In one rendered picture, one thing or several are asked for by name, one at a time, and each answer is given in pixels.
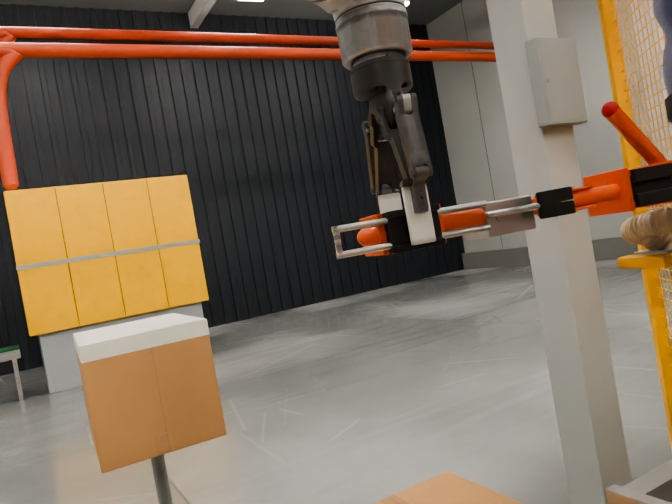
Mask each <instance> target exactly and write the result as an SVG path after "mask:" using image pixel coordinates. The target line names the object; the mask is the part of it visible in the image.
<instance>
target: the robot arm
mask: <svg viewBox="0 0 672 504"><path fill-rule="evenodd" d="M306 1H310V2H312V3H315V4H316V5H318V6H319V7H321V8H322V9H323V10H324V11H326V12H327V13H330V14H332V15H333V17H334V21H335V25H336V28H335V30H336V34H337V36H338V42H339V48H340V54H341V59H342V64H343V66H344V67H345V68H346V69H348V70H350V78H351V84H352V90H353V96H354V98H355V99H356V100H358V101H361V102H363V101H364V102H366V103H368V105H369V114H368V121H366V122H362V129H363V133H364V137H365V144H366V152H367V161H368V170H369V178H370V187H371V193H372V194H376V196H377V197H378V203H379V209H380V213H381V214H382V213H385V212H389V211H395V210H400V209H402V203H401V197H400V193H401V191H400V190H399V189H396V180H395V158H396V160H397V163H398V166H399V169H400V172H401V174H402V177H403V180H402V181H401V182H400V185H399V186H400V187H401V190H402V196H403V201H404V207H405V213H406V218H407V224H408V229H409V235H410V241H411V245H412V246H413V245H419V244H424V243H430V242H435V240H436V236H435V230H434V225H433V219H432V213H431V208H430V202H429V196H428V191H427V185H426V184H427V182H428V176H432V175H433V168H432V164H431V160H430V156H429V152H428V148H427V144H426V140H425V136H424V132H423V128H422V124H421V121H420V117H419V113H418V103H417V95H416V93H408V94H405V93H407V92H408V91H410V90H411V88H412V86H413V81H412V75H411V70H410V64H409V60H408V59H407V58H408V57H409V56H410V55H411V54H412V52H413V47H412V41H411V36H410V30H409V24H408V13H407V11H406V4H405V0H306Z"/></svg>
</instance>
